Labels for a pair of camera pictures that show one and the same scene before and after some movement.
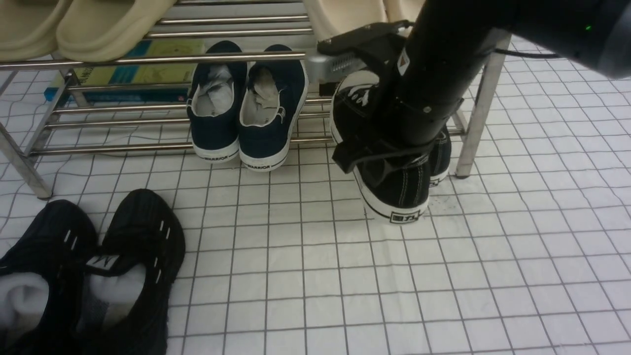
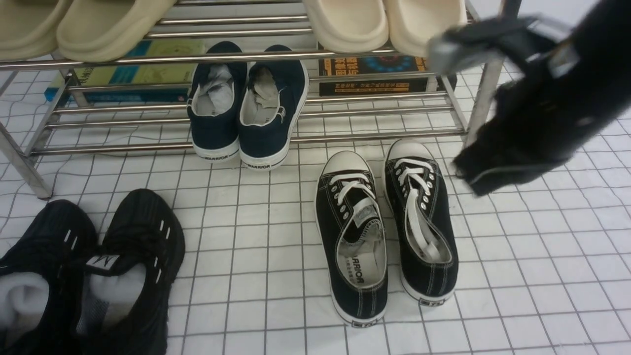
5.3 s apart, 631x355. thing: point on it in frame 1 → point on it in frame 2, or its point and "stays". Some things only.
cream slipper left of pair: (328, 18) stays
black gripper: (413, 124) → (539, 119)
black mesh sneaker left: (41, 280) stays
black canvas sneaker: (440, 154) → (428, 251)
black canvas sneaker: (394, 188) → (351, 237)
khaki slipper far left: (28, 28) stays
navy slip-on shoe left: (216, 105) stays
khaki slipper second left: (102, 30) stays
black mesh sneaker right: (130, 277) stays
